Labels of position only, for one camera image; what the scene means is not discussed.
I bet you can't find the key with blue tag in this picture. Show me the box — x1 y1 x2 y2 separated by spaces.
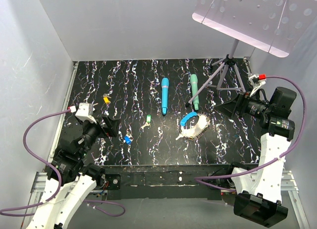
124 134 133 145

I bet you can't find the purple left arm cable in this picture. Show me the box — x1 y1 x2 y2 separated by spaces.
0 107 126 218

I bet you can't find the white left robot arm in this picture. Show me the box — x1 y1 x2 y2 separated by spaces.
28 116 120 229

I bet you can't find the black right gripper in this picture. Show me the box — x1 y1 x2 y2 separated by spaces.
214 87 272 119

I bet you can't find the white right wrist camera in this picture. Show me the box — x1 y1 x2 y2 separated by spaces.
249 74 266 97

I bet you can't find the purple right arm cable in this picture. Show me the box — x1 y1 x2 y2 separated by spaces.
194 75 308 192

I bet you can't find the lilac music stand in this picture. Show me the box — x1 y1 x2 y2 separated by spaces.
191 0 317 100

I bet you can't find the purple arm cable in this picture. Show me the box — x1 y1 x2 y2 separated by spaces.
0 107 126 218
194 75 308 192

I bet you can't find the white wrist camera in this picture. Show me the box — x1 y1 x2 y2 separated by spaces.
75 103 97 123
249 74 266 97

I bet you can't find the blue toy microphone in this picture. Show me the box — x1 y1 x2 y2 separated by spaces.
161 77 169 115

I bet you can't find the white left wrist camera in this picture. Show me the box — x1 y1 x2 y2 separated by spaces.
75 103 97 123

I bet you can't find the aluminium rail frame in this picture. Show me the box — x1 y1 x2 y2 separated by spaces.
22 61 310 229

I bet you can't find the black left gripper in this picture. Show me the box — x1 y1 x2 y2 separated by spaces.
77 114 120 158

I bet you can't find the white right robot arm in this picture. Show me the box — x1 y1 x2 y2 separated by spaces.
215 87 297 228

